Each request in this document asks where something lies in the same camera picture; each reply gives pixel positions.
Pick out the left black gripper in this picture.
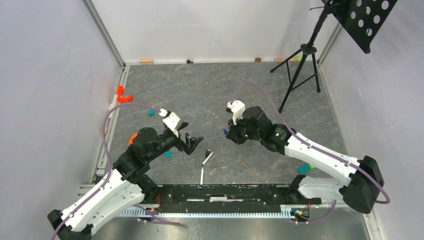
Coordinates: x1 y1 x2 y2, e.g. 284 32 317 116
146 121 204 162

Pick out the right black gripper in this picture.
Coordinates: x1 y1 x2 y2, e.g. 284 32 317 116
226 113 263 145

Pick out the white pen with blue tip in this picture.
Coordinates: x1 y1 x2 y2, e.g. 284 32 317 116
199 165 204 186

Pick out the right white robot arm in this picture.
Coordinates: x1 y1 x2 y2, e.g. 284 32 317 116
225 100 384 214

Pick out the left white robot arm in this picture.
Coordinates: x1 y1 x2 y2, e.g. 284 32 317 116
47 127 204 240

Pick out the white pen with black tip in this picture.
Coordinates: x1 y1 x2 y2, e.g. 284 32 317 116
201 151 214 166

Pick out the teal block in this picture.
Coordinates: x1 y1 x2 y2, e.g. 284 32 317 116
163 151 172 159
297 164 312 175

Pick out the small teal cube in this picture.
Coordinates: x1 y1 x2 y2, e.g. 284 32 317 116
148 109 156 117

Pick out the orange U-shaped block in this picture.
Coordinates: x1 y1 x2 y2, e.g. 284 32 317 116
128 133 138 146

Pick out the teal block right side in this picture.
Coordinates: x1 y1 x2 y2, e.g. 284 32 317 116
297 164 312 175

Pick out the red L-shaped block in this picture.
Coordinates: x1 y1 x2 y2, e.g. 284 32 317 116
116 95 133 103

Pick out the red block upright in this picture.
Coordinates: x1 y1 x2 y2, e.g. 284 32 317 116
115 85 124 96

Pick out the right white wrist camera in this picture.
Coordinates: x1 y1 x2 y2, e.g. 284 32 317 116
227 100 246 125

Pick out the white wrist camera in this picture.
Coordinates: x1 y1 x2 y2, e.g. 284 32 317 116
227 100 246 125
159 108 183 138

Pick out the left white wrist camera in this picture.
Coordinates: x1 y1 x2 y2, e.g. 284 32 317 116
159 108 183 138

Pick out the white cable duct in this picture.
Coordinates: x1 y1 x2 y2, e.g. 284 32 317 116
117 206 295 220

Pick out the wooden block at wall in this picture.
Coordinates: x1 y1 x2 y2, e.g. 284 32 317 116
139 58 154 65

